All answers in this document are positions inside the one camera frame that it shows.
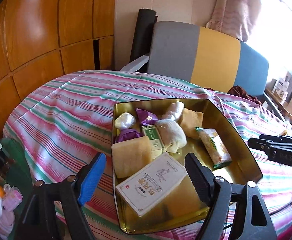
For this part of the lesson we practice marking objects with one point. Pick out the pink plastic container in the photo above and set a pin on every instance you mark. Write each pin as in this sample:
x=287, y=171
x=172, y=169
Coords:
x=12, y=198

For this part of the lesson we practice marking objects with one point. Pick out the white plastic ball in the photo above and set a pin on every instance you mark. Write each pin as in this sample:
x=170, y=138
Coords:
x=124, y=121

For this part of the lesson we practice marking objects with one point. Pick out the purple snack packet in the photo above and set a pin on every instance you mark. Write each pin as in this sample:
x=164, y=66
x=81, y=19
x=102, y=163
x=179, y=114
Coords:
x=145, y=117
x=127, y=134

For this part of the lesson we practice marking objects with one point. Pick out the wooden wardrobe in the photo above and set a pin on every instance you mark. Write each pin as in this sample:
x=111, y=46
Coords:
x=41, y=40

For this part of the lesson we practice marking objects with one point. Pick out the pink curtain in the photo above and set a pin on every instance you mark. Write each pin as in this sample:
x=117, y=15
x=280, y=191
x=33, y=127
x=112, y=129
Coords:
x=235, y=18

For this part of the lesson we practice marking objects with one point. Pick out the green white candy bag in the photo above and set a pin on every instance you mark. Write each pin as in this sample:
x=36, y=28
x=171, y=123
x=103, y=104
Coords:
x=214, y=146

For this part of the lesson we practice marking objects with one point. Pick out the gold tin tray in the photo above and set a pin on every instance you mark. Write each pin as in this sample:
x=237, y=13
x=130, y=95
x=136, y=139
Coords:
x=183, y=206

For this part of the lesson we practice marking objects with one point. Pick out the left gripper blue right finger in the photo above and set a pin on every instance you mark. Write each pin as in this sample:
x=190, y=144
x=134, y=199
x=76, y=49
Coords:
x=202, y=178

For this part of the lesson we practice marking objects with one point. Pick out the white appliance carton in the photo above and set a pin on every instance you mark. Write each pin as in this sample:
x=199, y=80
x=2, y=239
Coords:
x=280, y=88

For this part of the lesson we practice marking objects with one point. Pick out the grey yellow blue chair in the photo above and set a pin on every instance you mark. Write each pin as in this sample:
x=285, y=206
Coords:
x=206, y=58

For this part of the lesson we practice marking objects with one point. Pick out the small green white box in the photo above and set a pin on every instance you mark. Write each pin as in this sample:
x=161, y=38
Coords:
x=157, y=146

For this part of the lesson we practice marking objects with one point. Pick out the large white tea box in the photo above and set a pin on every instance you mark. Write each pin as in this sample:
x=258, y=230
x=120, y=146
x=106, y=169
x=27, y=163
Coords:
x=149, y=186

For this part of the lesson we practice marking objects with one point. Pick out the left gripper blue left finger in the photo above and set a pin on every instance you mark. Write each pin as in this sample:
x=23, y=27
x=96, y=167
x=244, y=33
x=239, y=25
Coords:
x=88, y=178

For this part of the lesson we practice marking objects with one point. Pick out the large yellow sponge block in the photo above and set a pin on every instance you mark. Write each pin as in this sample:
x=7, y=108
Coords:
x=131, y=156

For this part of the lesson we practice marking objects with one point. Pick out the dark red cloth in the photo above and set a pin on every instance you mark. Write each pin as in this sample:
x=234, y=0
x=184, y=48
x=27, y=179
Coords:
x=240, y=92

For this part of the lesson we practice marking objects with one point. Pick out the black rolled mat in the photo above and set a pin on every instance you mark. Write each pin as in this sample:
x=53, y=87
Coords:
x=143, y=33

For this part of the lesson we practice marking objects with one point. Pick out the striped bed cover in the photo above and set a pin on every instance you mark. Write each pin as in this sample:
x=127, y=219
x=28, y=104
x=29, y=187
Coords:
x=63, y=123

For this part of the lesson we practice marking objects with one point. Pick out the beige cloth roll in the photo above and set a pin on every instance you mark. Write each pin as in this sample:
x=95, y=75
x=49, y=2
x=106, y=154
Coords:
x=172, y=135

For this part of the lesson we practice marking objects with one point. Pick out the wooden desk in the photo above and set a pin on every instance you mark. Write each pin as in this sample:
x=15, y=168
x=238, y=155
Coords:
x=285, y=113

